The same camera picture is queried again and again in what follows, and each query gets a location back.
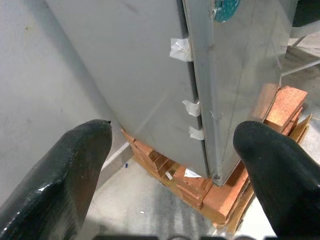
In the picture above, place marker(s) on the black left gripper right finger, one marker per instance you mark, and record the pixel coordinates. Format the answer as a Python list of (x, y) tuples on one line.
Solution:
[(282, 180)]

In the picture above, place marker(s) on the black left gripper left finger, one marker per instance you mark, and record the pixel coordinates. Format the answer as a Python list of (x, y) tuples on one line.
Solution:
[(57, 180)]

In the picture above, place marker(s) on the grey fridge door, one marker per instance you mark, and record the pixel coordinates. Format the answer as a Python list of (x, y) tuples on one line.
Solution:
[(240, 62)]

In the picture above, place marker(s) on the grey fridge body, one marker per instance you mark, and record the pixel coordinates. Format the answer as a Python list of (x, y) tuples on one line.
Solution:
[(125, 62)]

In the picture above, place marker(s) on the red brick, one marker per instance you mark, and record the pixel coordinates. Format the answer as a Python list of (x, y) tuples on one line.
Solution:
[(142, 152), (222, 197), (190, 186), (287, 105)]

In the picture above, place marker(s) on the white paper scrap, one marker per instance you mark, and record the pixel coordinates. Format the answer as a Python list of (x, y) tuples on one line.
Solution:
[(192, 173)]

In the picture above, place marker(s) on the white tape piece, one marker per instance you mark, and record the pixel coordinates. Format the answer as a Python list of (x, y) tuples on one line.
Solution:
[(178, 48), (196, 133), (192, 107)]

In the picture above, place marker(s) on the teal round sticker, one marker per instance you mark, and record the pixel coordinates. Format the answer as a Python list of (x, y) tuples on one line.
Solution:
[(225, 10)]

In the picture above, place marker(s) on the blue chair with white frame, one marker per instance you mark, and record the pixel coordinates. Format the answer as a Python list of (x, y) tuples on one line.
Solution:
[(300, 67)]

